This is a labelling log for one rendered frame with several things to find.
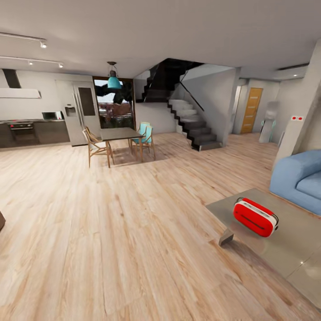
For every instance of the fixed window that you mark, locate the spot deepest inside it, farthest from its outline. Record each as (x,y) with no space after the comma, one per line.
(116,109)

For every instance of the radio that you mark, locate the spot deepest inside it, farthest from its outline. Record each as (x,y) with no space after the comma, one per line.
(256,217)

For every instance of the oven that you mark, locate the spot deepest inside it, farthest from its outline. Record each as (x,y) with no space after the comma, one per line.
(23,132)

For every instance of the coffee table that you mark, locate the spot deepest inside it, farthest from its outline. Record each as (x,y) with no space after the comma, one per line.
(293,250)

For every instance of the sofa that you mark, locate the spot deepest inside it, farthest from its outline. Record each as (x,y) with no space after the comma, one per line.
(297,180)

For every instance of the stairs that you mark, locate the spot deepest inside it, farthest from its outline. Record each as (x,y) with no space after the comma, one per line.
(163,84)

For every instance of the breakfast table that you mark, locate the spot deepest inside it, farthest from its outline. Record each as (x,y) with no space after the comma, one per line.
(119,134)

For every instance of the microwave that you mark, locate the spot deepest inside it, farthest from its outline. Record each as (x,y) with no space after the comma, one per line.
(53,115)

